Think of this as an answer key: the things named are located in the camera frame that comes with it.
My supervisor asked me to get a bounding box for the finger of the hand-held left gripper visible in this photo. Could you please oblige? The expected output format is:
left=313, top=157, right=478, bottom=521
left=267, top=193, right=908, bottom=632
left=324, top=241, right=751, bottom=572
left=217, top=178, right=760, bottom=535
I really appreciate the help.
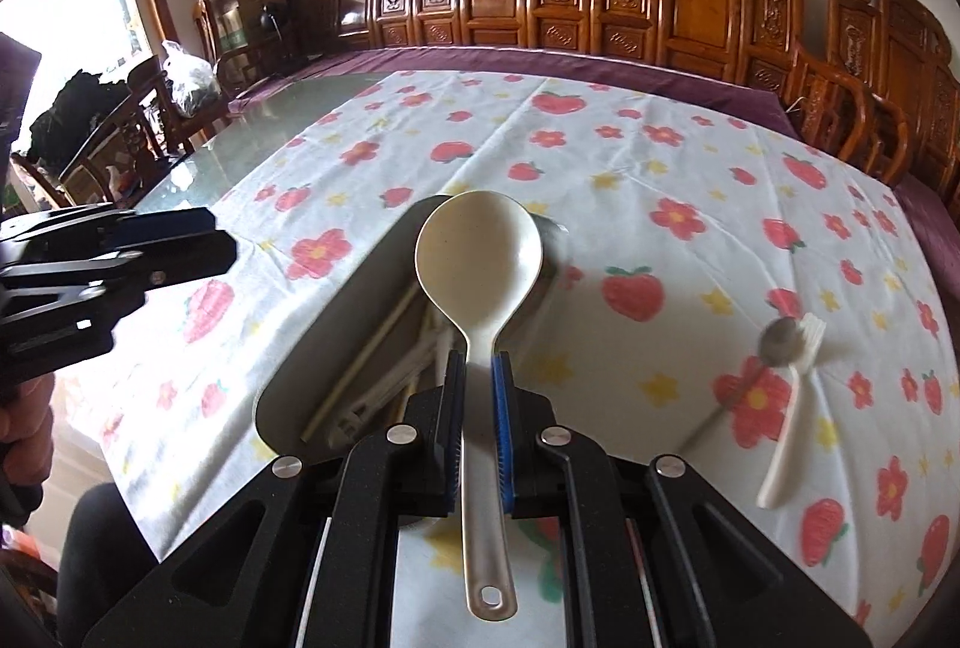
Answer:
left=0, top=230, right=238, bottom=386
left=0, top=207, right=218, bottom=268

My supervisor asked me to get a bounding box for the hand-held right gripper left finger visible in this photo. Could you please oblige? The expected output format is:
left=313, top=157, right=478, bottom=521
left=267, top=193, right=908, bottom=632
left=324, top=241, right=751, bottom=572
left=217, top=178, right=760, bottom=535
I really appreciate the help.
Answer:
left=82, top=350, right=467, bottom=648

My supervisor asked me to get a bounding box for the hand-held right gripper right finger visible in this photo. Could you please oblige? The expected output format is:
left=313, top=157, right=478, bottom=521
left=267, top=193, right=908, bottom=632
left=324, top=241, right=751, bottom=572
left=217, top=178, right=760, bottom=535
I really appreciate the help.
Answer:
left=490, top=350, right=875, bottom=648

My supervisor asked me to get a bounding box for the rectangular metal tray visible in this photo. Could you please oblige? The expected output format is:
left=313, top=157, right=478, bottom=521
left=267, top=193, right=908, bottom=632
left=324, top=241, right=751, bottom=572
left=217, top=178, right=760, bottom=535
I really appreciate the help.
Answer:
left=253, top=193, right=572, bottom=530

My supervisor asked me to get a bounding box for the large white serving spoon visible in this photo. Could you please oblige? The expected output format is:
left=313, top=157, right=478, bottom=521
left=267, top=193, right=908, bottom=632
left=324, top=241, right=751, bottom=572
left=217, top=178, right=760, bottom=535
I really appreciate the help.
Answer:
left=414, top=190, right=543, bottom=619

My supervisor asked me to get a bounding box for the person's left hand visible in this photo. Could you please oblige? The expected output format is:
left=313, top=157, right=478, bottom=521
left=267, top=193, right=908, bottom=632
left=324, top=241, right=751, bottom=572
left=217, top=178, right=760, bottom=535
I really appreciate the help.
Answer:
left=0, top=379, right=56, bottom=514

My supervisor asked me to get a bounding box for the dark clothes pile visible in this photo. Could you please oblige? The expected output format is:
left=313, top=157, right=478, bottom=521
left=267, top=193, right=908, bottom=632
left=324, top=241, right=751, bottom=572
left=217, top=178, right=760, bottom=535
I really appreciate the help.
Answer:
left=30, top=69, right=152, bottom=163

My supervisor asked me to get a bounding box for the wooden dining chair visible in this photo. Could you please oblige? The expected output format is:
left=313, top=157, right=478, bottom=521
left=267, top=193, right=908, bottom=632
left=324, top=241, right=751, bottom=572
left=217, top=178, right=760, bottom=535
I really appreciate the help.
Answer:
left=193, top=0, right=316, bottom=95
left=784, top=44, right=875, bottom=170
left=862, top=97, right=914, bottom=188
left=58, top=55, right=227, bottom=208

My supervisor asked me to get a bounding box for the clear plastic bag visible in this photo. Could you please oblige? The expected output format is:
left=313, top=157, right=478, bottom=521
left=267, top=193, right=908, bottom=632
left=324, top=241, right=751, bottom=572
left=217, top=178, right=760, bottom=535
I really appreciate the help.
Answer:
left=161, top=40, right=223, bottom=118

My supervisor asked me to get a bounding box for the white plastic fork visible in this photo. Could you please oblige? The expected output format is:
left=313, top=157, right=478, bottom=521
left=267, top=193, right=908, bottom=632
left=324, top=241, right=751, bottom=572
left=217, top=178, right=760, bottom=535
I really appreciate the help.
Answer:
left=756, top=312, right=827, bottom=510

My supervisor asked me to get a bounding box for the metal spoon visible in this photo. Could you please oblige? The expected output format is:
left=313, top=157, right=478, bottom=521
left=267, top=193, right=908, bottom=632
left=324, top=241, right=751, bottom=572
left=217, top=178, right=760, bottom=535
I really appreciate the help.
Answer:
left=677, top=316, right=803, bottom=455

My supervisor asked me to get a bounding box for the strawberry flower print tablecloth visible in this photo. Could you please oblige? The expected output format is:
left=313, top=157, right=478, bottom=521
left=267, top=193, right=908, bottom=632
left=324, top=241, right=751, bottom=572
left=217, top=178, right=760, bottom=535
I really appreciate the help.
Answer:
left=56, top=69, right=960, bottom=648

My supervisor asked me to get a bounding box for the person's dark clothing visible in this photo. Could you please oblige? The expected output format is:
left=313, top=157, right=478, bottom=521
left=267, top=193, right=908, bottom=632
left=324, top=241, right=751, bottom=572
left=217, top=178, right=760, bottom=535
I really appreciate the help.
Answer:
left=56, top=483, right=175, bottom=648

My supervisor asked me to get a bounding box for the carved wooden armchair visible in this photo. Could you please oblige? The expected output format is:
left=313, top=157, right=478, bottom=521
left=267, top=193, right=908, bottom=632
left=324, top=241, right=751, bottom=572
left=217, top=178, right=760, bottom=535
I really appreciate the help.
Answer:
left=825, top=0, right=960, bottom=214

